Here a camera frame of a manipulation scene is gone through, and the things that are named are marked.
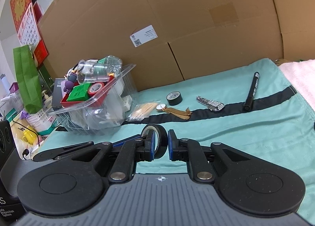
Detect gold mesh band watch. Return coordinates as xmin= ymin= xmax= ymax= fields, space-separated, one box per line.
xmin=156 ymin=103 xmax=192 ymax=120

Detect large brown cardboard box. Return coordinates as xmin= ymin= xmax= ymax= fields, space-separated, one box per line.
xmin=40 ymin=0 xmax=314 ymax=90

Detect green paper bag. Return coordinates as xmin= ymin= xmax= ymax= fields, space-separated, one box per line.
xmin=13 ymin=45 xmax=42 ymax=114

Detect clear plastic cup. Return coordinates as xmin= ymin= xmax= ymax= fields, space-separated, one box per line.
xmin=76 ymin=60 xmax=109 ymax=85

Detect white shipping label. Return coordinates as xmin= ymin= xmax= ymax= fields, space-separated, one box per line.
xmin=130 ymin=25 xmax=158 ymax=47

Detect black small box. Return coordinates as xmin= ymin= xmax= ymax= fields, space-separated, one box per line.
xmin=52 ymin=78 xmax=66 ymax=110

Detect pink white towel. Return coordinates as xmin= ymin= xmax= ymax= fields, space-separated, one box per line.
xmin=279 ymin=60 xmax=315 ymax=110

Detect clear plastic storage bin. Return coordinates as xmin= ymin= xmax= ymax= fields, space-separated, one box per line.
xmin=48 ymin=64 xmax=138 ymax=135

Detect teal cloth with black stripe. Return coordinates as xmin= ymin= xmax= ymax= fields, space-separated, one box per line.
xmin=36 ymin=57 xmax=315 ymax=226

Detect yellow mug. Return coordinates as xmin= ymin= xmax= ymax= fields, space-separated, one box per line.
xmin=22 ymin=130 xmax=37 ymax=145

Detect black permanent marker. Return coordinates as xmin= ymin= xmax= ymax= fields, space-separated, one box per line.
xmin=243 ymin=72 xmax=260 ymax=112

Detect black tape roll white core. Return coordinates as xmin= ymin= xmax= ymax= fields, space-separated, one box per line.
xmin=166 ymin=91 xmax=183 ymax=106

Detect red wall calendar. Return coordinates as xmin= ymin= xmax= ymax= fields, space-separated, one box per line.
xmin=10 ymin=0 xmax=49 ymax=67

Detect red tape roll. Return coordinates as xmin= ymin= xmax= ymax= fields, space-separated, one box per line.
xmin=88 ymin=82 xmax=105 ymax=97

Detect green box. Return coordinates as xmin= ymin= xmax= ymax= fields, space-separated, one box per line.
xmin=67 ymin=83 xmax=91 ymax=102

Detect bag of wooden sticks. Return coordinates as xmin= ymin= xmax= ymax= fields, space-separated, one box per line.
xmin=127 ymin=102 xmax=158 ymax=122

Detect black tape roll brown core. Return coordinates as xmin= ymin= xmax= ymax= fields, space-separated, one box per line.
xmin=141 ymin=124 xmax=168 ymax=161

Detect white basket organizer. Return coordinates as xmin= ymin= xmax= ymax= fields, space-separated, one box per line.
xmin=26 ymin=109 xmax=56 ymax=132

